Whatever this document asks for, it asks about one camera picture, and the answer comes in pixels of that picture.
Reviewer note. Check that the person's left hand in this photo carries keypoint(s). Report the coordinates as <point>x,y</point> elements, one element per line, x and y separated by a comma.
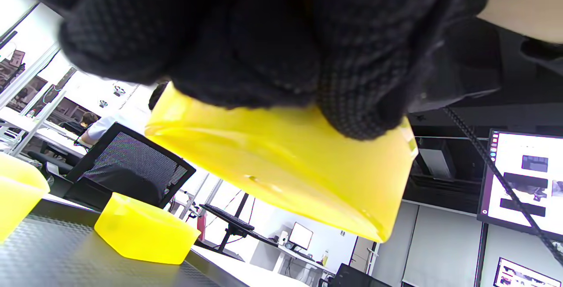
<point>220,36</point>

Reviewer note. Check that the yellow plastic food container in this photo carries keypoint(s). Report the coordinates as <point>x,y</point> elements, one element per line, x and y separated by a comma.
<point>140,230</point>
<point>17,190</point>
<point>286,168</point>

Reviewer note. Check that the person's left forearm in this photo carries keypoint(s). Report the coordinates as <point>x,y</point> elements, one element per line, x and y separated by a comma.
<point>528,1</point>

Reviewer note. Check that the black mesh office chair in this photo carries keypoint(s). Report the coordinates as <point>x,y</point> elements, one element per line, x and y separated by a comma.
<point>132,159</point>

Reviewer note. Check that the black keyboard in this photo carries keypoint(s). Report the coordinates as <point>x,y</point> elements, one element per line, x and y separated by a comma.
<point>226,216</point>

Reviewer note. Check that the small white-screen monitor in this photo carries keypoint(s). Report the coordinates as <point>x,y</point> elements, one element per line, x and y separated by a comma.
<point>300,235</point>

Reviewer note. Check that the black plastic tray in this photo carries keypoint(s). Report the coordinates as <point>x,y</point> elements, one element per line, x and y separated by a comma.
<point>53,252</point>

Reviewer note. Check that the black mesh equipment cabinet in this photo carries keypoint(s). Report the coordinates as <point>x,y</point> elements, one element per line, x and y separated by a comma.
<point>356,278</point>

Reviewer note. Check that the large computer monitor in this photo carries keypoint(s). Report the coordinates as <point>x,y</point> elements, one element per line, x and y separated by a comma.
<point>528,177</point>

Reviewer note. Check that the low computer monitor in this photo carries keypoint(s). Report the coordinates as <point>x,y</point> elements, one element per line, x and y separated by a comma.
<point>523,276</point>

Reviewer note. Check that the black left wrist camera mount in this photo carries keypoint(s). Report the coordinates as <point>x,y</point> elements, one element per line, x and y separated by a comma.
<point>475,67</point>

